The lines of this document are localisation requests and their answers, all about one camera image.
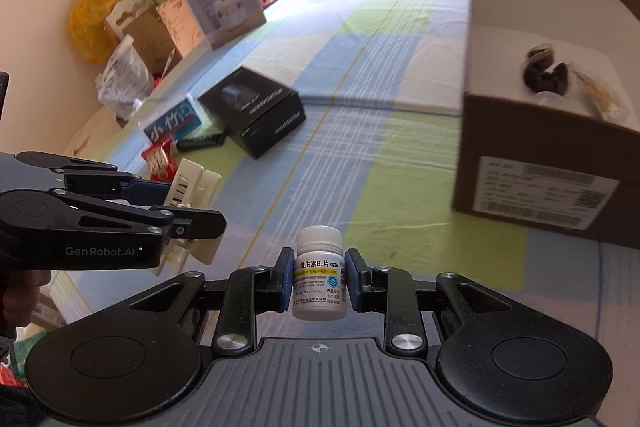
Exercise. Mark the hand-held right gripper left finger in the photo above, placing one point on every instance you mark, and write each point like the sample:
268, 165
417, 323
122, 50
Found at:
286, 279

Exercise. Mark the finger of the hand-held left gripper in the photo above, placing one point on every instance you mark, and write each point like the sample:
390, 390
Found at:
200, 224
150, 192

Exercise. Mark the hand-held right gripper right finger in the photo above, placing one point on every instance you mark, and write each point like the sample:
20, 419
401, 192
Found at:
353, 279

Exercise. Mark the cream hair claw clip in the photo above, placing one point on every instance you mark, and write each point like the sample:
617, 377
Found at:
195, 192

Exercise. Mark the white pill bottle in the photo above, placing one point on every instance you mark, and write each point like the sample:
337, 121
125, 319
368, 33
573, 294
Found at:
320, 272

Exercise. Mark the red snack packet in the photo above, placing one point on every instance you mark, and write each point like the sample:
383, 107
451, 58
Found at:
160, 159

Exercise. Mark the dark green lip gel tube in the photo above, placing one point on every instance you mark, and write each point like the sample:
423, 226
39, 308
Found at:
200, 142

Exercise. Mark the blue toothpick box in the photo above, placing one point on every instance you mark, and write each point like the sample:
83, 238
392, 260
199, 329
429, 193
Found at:
175, 122

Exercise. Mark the black product box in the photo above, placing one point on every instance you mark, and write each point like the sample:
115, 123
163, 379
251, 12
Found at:
255, 112

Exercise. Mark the brown cardboard box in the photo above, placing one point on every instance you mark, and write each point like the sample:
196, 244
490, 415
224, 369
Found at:
525, 147

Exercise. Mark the brown scrunchie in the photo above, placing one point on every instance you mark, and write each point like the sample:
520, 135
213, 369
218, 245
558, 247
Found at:
542, 72

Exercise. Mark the cotton swabs bag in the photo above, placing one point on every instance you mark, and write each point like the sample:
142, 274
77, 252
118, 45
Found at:
602, 94

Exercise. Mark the person's left hand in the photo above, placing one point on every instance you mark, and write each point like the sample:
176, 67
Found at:
22, 294

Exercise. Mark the clear printed plastic bag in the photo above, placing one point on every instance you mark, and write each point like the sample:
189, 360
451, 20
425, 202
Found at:
125, 79

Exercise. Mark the open cardboard box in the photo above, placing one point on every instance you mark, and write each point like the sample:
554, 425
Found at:
150, 44

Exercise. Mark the dark blue clothing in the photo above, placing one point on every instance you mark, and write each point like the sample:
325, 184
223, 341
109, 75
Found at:
17, 407

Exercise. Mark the pink patterned box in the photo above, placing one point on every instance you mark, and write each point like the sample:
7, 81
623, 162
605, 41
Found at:
177, 24

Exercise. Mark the yellow plastic bag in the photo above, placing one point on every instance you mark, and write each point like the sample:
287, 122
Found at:
92, 22

